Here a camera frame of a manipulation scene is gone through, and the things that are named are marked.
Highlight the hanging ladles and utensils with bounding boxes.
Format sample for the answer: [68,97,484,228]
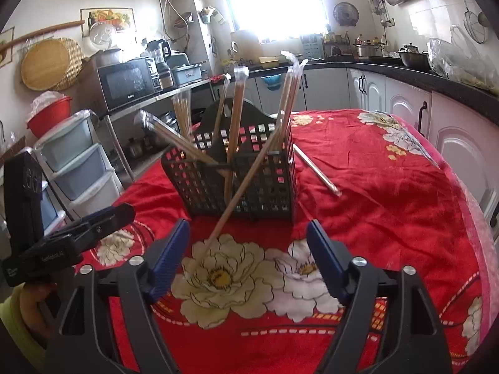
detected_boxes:
[463,0,490,45]

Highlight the black pot on counter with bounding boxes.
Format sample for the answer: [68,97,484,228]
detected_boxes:
[398,43,430,72]

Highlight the black microwave oven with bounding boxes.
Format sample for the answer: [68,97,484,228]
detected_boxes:
[77,57,161,117]

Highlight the blue bowl on cabinet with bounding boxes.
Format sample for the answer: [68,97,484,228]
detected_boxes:
[260,74,283,91]

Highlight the black blender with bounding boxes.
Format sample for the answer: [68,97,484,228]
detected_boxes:
[146,39,174,89]

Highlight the wooden chopsticks long pair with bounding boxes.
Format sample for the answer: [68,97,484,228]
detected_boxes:
[190,51,307,269]

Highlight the red plastic bucket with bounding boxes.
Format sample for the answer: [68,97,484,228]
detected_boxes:
[27,91,72,138]

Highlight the clear plastic bag on counter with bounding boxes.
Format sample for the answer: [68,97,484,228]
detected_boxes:
[427,25,498,96]

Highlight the round wall fan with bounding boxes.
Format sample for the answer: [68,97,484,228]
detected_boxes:
[333,2,360,27]

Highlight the left hand painted nails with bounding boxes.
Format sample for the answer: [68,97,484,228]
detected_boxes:
[19,267,75,341]

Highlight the metal shelf table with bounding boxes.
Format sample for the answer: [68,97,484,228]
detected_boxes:
[99,79,215,182]

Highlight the black plastic utensil basket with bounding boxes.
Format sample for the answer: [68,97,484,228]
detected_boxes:
[161,100,296,219]

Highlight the metal chopsticks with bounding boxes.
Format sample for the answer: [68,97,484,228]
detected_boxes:
[293,144,342,197]

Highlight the green sleeve forearm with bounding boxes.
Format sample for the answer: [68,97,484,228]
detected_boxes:
[1,285,45,372]

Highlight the white lower kitchen cabinets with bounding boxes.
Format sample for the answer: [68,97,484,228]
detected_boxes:
[297,63,498,233]

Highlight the white plastic drawer unit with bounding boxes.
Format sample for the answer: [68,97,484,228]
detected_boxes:
[31,110,124,223]

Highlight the round bamboo tray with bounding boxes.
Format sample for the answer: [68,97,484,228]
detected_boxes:
[20,37,84,91]

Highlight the red floral tablecloth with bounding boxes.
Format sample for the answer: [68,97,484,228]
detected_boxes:
[75,108,488,374]

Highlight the stainless steel pots stack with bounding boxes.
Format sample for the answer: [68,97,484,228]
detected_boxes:
[160,112,179,132]

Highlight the chopsticks bundle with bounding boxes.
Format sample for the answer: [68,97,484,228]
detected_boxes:
[224,66,249,204]

